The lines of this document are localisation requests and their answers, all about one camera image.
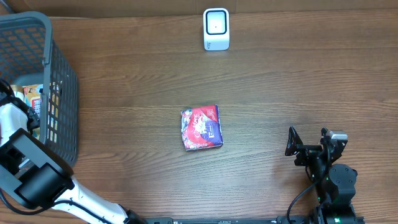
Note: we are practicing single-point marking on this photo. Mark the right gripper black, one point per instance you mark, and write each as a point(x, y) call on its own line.
point(306, 150)

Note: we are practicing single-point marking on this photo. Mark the red purple tissue pack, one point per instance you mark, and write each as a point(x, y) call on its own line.
point(201, 128)

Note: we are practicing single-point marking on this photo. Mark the orange cream snack bag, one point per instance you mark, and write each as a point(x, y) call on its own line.
point(32, 97)

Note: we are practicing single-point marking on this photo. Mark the white tube gold cap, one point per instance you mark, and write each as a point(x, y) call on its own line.
point(18, 92)

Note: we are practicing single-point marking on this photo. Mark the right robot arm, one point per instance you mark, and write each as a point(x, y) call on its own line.
point(334, 183)

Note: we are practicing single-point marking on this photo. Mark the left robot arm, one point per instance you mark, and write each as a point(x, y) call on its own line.
point(35, 179)

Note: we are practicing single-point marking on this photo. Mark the white barcode scanner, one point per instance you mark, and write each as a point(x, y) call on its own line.
point(216, 29)

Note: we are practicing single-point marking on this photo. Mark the dark grey plastic basket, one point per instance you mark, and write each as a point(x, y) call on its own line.
point(29, 56)

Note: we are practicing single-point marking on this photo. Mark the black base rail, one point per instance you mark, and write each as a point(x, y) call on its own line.
point(277, 220)

